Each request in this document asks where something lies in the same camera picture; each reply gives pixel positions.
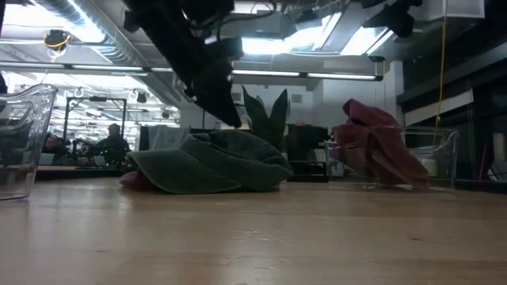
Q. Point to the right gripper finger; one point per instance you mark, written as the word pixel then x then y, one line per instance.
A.
pixel 400 20

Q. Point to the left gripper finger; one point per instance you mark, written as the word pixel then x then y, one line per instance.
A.
pixel 218 95

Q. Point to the grey-green cap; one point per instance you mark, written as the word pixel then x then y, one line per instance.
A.
pixel 206 166

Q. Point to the maroon cap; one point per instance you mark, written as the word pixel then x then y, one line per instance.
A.
pixel 134 181
pixel 376 146

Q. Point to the clear plastic bin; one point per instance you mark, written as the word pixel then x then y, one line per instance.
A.
pixel 445 158
pixel 39 118

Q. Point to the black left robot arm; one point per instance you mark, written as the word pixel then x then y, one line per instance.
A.
pixel 158 12

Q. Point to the green plant in white pot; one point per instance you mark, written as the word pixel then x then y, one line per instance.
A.
pixel 273 118

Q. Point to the grey panel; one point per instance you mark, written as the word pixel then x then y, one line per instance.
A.
pixel 170 137

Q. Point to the long ceiling light strip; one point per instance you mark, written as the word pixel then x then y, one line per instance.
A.
pixel 107 67
pixel 301 74

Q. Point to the black background furniture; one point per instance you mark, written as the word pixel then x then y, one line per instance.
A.
pixel 307 142

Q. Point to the person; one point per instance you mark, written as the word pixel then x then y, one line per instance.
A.
pixel 114 146

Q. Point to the dark background bench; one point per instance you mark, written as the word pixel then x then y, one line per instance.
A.
pixel 79 171

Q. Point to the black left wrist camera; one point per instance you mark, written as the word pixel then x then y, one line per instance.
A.
pixel 229 48

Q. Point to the silver ceiling air duct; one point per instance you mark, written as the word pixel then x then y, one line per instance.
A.
pixel 119 51

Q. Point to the black background rig frame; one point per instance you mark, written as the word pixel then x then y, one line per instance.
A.
pixel 95 99

